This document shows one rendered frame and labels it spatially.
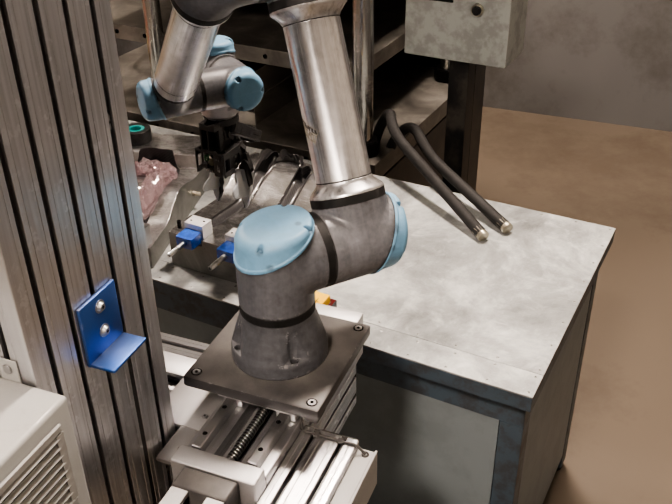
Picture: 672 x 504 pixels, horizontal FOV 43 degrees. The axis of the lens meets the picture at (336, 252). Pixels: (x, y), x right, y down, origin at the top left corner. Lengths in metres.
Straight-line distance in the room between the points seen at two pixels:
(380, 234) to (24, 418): 0.56
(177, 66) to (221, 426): 0.57
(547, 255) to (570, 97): 2.87
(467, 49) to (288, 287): 1.34
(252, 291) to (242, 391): 0.15
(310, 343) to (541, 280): 0.82
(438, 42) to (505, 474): 1.20
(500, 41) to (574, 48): 2.43
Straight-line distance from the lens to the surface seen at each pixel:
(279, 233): 1.20
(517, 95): 4.93
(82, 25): 1.01
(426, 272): 1.97
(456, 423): 1.84
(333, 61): 1.25
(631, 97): 4.85
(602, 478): 2.67
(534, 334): 1.81
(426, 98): 2.95
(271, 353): 1.27
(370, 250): 1.26
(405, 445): 1.95
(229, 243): 1.89
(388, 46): 2.67
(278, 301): 1.23
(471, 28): 2.40
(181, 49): 1.38
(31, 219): 0.98
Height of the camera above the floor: 1.88
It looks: 32 degrees down
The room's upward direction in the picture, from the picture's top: 1 degrees counter-clockwise
